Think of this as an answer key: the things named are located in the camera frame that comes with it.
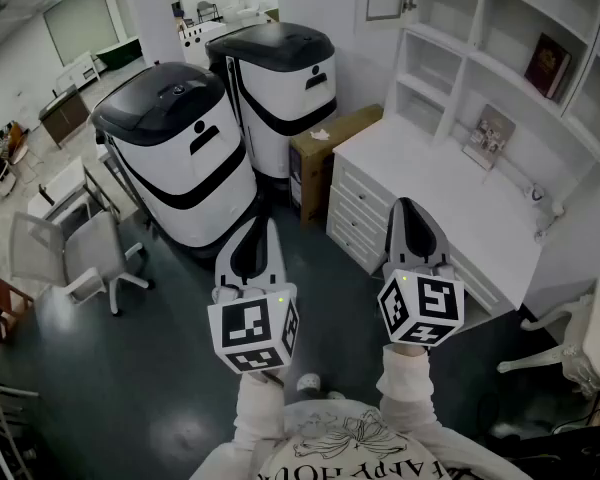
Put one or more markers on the white and black mobile robot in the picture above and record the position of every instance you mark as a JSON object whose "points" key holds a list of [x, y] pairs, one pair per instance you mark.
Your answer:
{"points": [[280, 88], [180, 168]]}

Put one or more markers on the dark metal-frame chair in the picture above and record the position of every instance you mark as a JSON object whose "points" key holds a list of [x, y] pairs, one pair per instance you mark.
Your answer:
{"points": [[206, 10]]}

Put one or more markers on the brown cardboard box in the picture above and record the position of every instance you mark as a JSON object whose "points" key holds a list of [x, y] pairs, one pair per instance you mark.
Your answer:
{"points": [[320, 158]]}

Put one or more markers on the person's right white shoe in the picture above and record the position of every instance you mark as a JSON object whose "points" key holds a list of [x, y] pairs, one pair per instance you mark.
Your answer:
{"points": [[335, 395]]}

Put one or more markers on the large window with blind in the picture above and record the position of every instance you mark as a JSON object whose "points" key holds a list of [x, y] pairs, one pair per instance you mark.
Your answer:
{"points": [[80, 23]]}

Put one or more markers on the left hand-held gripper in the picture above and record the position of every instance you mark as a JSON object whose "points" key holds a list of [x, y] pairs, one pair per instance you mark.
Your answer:
{"points": [[245, 323]]}

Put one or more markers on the person's left white shoe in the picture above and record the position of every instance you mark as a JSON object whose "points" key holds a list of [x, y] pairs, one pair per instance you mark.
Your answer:
{"points": [[308, 383]]}

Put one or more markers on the dark brown cupboard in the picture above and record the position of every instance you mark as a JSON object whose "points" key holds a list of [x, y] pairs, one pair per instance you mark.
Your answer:
{"points": [[65, 118]]}

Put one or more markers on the white side table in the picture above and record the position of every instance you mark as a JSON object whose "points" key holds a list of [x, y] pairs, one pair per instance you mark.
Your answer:
{"points": [[62, 183]]}

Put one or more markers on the white low sideboard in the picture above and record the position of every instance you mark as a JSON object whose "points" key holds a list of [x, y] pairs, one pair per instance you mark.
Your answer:
{"points": [[77, 73]]}

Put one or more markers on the small white mug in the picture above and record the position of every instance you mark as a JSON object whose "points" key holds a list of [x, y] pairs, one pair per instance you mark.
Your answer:
{"points": [[537, 194]]}

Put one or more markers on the person's white shoe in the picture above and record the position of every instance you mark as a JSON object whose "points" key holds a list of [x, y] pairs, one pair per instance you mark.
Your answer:
{"points": [[308, 383], [335, 395]]}

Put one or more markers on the person's left forearm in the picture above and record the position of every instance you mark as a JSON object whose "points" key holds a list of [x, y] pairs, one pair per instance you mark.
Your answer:
{"points": [[257, 413]]}

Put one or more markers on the white low unit with holes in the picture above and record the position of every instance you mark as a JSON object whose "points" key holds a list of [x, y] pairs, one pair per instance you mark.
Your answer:
{"points": [[202, 40]]}

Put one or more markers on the white shelf unit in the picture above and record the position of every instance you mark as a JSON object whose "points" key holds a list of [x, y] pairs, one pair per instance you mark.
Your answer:
{"points": [[460, 63]]}

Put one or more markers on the person's right forearm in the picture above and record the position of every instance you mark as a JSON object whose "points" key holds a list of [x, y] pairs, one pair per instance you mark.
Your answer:
{"points": [[405, 388]]}

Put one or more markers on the brown wooden table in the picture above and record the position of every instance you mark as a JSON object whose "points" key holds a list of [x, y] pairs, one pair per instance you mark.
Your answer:
{"points": [[5, 293]]}

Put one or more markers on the grey office chair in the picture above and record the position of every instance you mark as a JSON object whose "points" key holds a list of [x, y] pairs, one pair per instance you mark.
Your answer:
{"points": [[90, 253]]}

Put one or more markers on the dark red book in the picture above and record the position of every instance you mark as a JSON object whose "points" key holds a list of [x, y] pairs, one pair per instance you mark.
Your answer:
{"points": [[547, 65]]}

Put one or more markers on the metal frame rack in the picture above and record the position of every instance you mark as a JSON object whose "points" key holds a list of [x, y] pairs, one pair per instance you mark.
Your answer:
{"points": [[0, 393]]}

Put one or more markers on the small white figurine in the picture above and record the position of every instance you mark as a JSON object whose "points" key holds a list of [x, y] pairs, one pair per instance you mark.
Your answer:
{"points": [[555, 209]]}

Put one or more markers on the white desk with drawers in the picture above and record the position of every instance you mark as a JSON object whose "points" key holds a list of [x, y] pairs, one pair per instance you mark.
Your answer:
{"points": [[430, 178]]}

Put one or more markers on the dark green sofa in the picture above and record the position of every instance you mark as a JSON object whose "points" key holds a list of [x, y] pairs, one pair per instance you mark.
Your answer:
{"points": [[120, 54]]}

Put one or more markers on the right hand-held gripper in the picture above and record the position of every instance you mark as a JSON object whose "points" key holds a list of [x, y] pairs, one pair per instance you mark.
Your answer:
{"points": [[437, 300]]}

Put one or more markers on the person's cream printed sweatshirt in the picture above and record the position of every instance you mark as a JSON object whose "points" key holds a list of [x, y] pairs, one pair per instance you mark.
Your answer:
{"points": [[340, 448]]}

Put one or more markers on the beige photo booklet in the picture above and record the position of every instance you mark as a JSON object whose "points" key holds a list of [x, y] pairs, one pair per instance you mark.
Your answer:
{"points": [[490, 135]]}

